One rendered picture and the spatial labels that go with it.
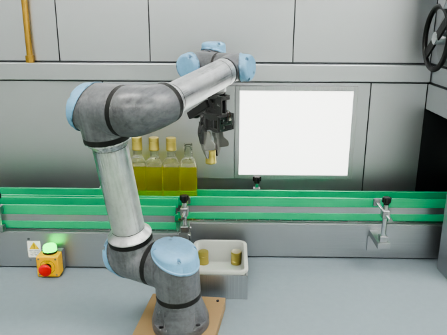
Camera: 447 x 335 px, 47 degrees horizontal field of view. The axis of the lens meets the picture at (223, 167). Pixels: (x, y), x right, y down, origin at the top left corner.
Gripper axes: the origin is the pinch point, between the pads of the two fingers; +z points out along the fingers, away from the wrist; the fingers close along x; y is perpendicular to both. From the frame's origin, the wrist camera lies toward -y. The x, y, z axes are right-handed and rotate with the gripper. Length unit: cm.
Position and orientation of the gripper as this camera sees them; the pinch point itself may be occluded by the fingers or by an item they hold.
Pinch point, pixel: (211, 152)
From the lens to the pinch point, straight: 167.8
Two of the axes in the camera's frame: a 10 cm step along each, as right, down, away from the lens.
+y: 6.9, 2.3, -6.9
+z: 0.1, 9.5, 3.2
